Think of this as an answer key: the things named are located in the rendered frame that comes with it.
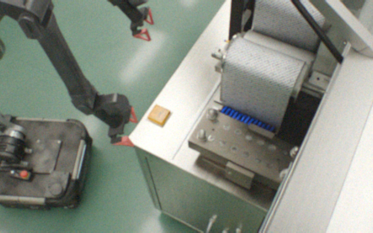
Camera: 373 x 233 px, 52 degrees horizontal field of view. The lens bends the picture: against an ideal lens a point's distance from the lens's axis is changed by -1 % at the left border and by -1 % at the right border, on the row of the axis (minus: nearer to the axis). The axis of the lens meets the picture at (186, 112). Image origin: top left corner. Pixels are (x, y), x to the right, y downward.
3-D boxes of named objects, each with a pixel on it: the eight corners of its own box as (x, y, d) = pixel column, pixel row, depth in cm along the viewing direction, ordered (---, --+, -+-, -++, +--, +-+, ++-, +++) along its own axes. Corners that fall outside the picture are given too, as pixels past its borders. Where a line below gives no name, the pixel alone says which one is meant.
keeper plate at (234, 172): (227, 173, 145) (228, 160, 136) (251, 185, 143) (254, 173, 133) (224, 179, 144) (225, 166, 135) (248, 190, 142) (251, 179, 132)
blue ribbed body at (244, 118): (224, 108, 149) (224, 103, 146) (277, 131, 143) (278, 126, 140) (220, 115, 147) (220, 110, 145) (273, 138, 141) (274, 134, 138)
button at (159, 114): (156, 106, 164) (155, 103, 162) (171, 113, 162) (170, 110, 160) (147, 119, 161) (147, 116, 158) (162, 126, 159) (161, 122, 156)
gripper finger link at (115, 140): (142, 132, 139) (125, 119, 133) (139, 150, 136) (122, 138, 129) (127, 135, 143) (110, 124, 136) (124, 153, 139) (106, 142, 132)
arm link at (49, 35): (24, -14, 92) (10, 18, 87) (47, -16, 92) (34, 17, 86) (83, 90, 129) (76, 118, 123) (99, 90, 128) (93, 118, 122)
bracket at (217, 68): (217, 92, 166) (220, 44, 140) (231, 98, 165) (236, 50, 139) (212, 100, 164) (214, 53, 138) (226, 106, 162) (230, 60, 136)
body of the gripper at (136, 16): (147, 8, 163) (137, -4, 157) (144, 26, 157) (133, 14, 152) (135, 14, 166) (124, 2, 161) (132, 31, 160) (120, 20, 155)
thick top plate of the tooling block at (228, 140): (208, 114, 152) (208, 106, 147) (305, 158, 141) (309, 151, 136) (188, 147, 145) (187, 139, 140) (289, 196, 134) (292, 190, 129)
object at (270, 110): (221, 103, 149) (224, 74, 133) (279, 129, 142) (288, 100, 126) (221, 105, 149) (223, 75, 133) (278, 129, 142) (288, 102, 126)
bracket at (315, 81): (312, 74, 123) (314, 69, 122) (330, 81, 122) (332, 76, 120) (307, 85, 121) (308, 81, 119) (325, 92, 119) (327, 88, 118)
